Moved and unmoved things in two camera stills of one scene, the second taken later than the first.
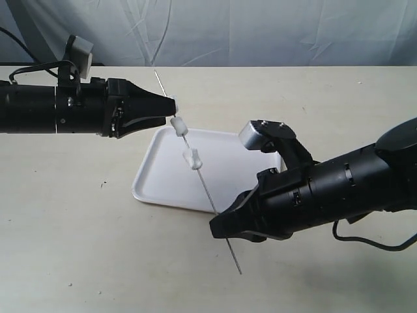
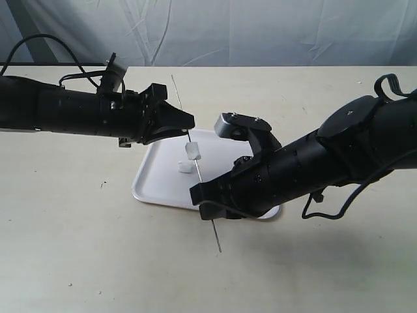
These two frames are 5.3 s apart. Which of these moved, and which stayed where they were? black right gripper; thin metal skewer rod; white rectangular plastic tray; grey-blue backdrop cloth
Moved: black right gripper; thin metal skewer rod
Stayed: white rectangular plastic tray; grey-blue backdrop cloth
